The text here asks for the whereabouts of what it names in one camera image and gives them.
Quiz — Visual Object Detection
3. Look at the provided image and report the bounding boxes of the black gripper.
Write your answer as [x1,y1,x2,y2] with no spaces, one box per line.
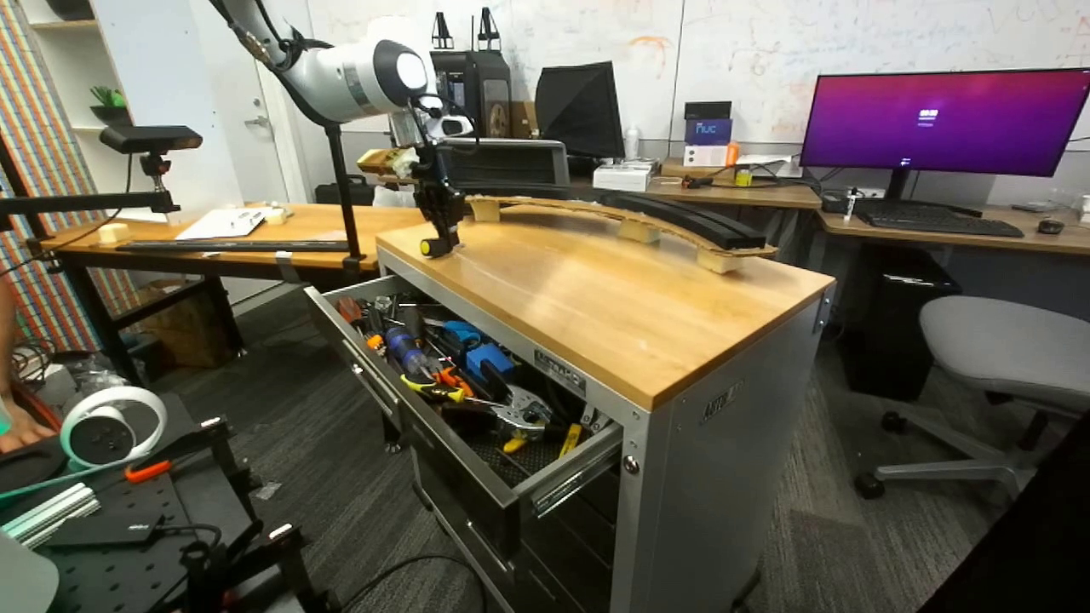
[410,139,473,257]

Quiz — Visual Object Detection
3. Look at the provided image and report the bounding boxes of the grey metal cabinet drawer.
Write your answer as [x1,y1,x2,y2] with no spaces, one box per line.
[303,273,627,517]

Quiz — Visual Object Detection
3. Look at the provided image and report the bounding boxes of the grey framed black panel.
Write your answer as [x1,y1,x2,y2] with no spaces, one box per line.
[435,136,576,205]

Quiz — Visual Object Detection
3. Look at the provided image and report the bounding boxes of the long wooden workbench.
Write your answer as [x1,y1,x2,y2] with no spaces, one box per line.
[29,199,430,384]

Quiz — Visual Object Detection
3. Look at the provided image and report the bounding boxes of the black monitor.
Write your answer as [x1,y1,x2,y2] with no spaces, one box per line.
[531,56,630,177]

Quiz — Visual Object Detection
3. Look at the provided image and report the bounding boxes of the small white box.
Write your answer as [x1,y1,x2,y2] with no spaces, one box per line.
[588,160,659,194]

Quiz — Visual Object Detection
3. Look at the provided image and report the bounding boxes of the curved wooden track piece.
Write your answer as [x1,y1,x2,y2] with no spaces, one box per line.
[464,187,782,279]

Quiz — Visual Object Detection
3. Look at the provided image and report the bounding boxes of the grey tool cabinet wooden top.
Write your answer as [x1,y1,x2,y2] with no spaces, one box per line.
[303,213,838,613]

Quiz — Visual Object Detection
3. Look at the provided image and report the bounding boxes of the white papers stack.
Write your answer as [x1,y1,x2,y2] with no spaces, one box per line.
[175,205,290,245]

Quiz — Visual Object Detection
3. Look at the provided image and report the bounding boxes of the white door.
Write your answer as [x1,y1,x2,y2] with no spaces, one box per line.
[185,0,312,210]

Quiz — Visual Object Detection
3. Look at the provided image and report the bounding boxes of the blue white cardboard box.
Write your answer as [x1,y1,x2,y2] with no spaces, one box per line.
[680,97,737,169]

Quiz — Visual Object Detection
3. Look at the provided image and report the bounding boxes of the white tape roll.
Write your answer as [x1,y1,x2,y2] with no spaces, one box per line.
[53,380,169,472]

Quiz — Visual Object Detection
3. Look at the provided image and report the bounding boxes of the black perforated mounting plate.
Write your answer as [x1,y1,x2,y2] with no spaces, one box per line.
[40,415,333,613]

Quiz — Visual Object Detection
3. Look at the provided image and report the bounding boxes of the black computer tower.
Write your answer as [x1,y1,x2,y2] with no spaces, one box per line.
[840,243,962,402]

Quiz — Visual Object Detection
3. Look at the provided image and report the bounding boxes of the wooden office desk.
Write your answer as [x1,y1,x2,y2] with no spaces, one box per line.
[572,167,1090,263]

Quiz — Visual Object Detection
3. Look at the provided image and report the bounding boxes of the silver aluminium extrusion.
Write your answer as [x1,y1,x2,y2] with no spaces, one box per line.
[0,480,106,555]

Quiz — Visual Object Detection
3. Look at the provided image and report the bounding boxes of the black computer keyboard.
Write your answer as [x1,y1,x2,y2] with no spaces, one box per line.
[847,197,1028,243]

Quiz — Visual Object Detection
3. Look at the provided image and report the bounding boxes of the purple screen computer monitor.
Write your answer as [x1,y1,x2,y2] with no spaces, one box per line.
[798,63,1090,206]

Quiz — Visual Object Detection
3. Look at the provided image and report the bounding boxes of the grey office chair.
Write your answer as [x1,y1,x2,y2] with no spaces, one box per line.
[850,291,1090,503]

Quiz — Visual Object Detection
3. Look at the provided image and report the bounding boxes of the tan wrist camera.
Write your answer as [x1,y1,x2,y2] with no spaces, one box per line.
[355,142,423,194]

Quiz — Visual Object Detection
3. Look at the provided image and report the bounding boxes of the red handled tool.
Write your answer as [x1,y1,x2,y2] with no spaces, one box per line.
[333,291,374,335]

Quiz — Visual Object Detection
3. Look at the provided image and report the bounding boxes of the blue handled tool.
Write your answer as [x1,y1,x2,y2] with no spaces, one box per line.
[434,316,526,389]

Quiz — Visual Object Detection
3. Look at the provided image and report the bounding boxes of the purple handled screwdriver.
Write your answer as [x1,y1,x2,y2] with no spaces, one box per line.
[383,322,442,384]

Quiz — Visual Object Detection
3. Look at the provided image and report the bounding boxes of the black 3D printer enclosure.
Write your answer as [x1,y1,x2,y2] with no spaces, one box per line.
[425,46,514,145]

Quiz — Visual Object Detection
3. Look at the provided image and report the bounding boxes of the orange handled tool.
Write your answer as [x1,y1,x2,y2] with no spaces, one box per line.
[434,361,485,408]

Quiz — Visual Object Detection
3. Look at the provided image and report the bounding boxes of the yellow handled pliers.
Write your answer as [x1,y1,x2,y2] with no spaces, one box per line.
[495,380,561,459]

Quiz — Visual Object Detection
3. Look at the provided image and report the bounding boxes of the black depth camera bar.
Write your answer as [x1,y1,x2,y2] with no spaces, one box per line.
[96,122,209,155]

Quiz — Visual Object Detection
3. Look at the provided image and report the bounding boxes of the orange clamp handle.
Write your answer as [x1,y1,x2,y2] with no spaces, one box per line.
[119,456,179,490]

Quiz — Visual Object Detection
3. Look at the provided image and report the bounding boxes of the white wall shelf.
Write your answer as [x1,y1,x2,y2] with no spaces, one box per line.
[17,0,136,197]

